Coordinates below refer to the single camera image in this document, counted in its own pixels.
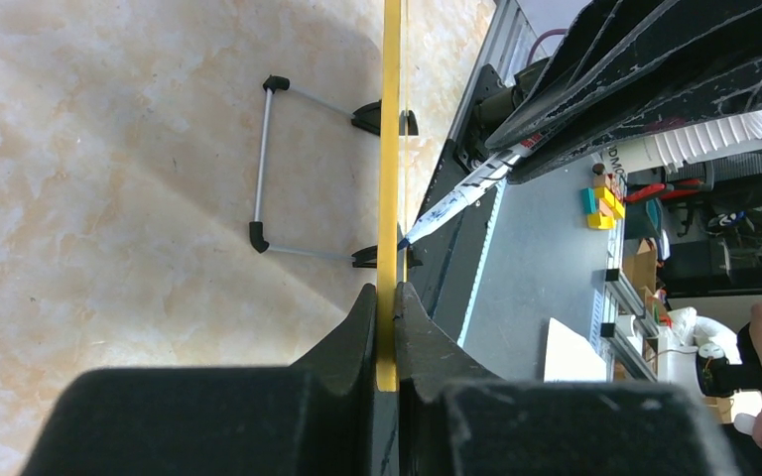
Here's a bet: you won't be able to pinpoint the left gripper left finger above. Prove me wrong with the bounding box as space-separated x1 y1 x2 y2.
24 285 376 475

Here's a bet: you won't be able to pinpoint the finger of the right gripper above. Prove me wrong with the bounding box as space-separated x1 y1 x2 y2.
506 55 762 184
485 1 762 150

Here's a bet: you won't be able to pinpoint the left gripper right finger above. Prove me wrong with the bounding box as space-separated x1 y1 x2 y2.
394 283 740 475

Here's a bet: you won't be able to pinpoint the whiteboard marker pen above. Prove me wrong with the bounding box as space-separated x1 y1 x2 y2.
398 133 549 250

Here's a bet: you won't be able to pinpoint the yellow framed whiteboard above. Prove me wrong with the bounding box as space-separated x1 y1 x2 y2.
375 0 402 393

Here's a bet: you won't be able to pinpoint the coloured blocks on table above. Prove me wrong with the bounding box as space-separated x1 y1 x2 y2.
580 174 626 230

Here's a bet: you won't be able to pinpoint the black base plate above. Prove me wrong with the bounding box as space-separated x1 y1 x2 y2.
407 61 540 330

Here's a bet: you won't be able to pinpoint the whiteboard wire stand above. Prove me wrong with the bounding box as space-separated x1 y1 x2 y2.
247 73 422 271

